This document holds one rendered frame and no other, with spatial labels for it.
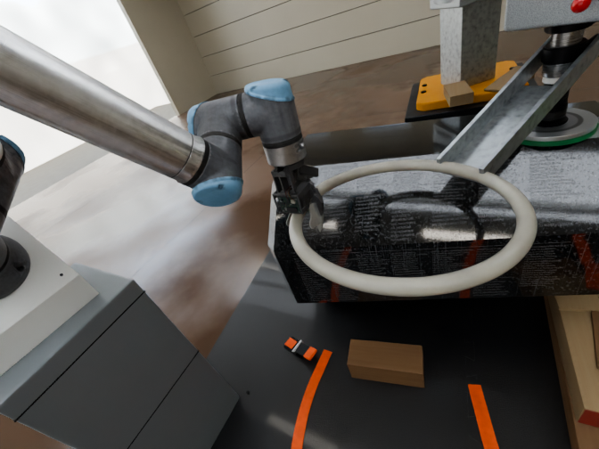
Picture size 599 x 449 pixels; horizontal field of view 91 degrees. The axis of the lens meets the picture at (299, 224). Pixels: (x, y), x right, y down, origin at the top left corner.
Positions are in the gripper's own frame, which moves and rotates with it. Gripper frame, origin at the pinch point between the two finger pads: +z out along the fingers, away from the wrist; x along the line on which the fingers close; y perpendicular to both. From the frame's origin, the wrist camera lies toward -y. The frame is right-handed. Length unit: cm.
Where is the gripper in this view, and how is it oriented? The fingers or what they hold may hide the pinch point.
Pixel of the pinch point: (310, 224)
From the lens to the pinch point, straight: 80.1
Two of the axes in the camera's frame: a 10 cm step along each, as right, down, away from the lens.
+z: 2.3, 8.0, 5.5
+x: 8.6, 0.9, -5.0
